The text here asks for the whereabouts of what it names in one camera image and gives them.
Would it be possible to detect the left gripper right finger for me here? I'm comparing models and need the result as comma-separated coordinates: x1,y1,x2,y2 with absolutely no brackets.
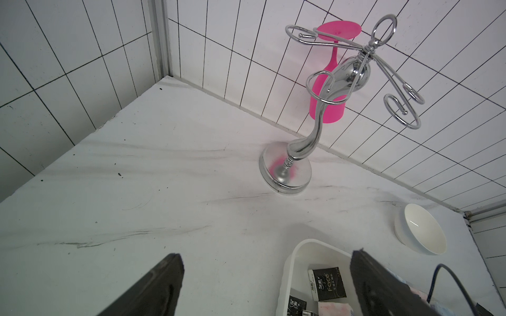
350,250,437,315

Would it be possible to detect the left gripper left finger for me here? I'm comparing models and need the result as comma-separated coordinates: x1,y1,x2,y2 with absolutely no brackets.
100,254,184,315

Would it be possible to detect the pink Tempo tissue pack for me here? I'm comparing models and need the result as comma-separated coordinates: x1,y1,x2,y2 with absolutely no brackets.
318,302,354,316

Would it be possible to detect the white storage box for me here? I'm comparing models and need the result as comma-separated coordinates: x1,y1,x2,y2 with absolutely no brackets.
275,239,362,315

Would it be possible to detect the black tissue pack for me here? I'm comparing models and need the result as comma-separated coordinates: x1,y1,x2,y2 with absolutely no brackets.
308,267,347,302
287,296,307,316

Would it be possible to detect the white ceramic bowl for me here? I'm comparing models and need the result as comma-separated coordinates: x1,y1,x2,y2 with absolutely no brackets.
394,204,447,255

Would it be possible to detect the chrome cup holder stand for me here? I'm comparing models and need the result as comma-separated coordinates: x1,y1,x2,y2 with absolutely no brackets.
259,14,425,195

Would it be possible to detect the pink cup lower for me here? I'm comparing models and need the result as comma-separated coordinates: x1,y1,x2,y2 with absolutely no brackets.
306,70,349,124

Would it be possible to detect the pink cup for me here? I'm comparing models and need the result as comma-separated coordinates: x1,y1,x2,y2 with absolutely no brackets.
306,70,349,124
317,21,362,71

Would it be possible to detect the pink cup upper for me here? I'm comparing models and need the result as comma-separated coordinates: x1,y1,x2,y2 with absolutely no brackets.
317,21,362,71

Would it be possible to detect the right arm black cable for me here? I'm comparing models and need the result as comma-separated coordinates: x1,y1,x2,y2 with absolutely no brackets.
426,263,477,316

